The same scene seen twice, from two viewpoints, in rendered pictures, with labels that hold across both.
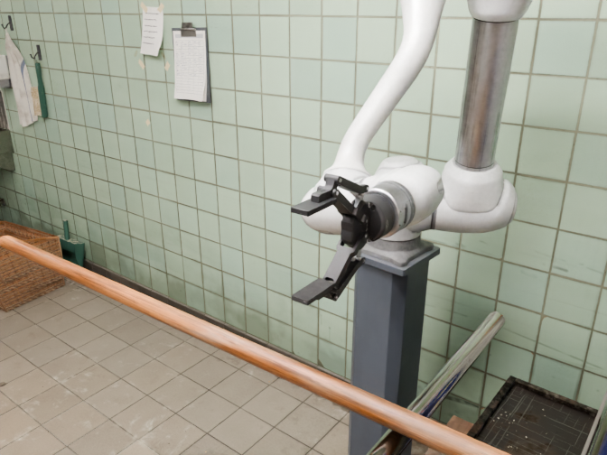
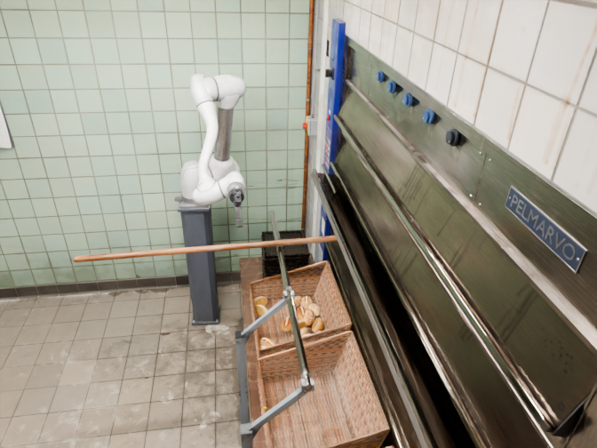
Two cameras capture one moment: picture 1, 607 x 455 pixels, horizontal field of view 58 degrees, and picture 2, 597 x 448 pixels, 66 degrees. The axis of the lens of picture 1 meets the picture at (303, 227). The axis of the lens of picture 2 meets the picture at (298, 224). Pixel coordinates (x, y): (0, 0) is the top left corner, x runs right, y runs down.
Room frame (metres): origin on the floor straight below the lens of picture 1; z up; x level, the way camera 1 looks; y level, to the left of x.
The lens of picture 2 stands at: (-0.83, 1.23, 2.47)
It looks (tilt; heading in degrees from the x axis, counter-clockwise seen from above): 31 degrees down; 313
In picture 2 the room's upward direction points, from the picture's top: 2 degrees clockwise
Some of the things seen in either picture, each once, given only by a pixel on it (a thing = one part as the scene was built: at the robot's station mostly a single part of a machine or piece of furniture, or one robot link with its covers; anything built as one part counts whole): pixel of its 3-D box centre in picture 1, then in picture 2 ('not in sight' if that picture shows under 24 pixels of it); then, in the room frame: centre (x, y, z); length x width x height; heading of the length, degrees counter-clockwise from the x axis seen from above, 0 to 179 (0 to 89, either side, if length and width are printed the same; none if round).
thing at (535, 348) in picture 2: not in sight; (407, 178); (-0.13, -0.07, 1.80); 1.79 x 0.11 x 0.19; 142
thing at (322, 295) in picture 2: not in sight; (296, 311); (0.49, -0.20, 0.72); 0.56 x 0.49 x 0.28; 144
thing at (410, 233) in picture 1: (400, 195); (194, 178); (1.48, -0.27, 1.17); 0.18 x 0.16 x 0.22; 78
